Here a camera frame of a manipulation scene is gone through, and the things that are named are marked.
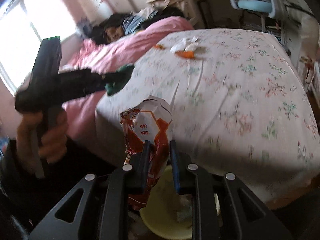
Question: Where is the floral bed sheet mattress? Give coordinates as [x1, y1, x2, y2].
[96, 29, 319, 202]

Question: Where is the pink duvet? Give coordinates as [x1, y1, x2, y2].
[60, 17, 193, 141]

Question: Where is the white tissue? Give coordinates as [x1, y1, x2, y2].
[170, 37, 199, 53]

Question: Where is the pile of clothes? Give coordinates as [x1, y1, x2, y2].
[85, 6, 184, 45]

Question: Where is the red white snack bag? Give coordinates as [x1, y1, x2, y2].
[120, 95, 173, 210]

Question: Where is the green wrapper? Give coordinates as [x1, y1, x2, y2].
[105, 63, 135, 96]

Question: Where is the large orange peel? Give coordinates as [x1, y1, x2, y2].
[175, 51, 195, 59]

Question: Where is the trash inside bin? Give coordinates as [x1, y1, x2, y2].
[176, 195, 193, 223]

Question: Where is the person's left hand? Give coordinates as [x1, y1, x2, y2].
[16, 109, 68, 173]

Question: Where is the beige bag on bed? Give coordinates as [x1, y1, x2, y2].
[146, 0, 185, 12]

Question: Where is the small orange peel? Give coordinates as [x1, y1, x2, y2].
[153, 44, 165, 50]

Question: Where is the pale yellow trash bin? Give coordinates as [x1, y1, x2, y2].
[139, 164, 221, 240]

